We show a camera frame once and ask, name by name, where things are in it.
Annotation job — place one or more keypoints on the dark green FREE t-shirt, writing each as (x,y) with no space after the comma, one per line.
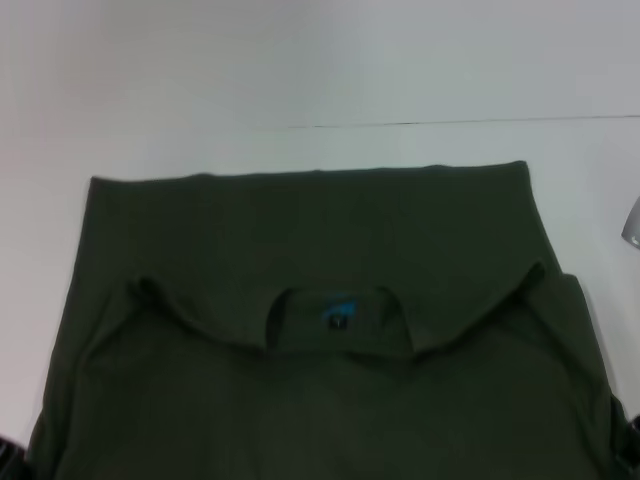
(310,375)

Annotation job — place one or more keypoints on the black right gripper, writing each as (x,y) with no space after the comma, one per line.
(634,429)

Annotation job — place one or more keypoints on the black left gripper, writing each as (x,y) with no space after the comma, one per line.
(10,457)

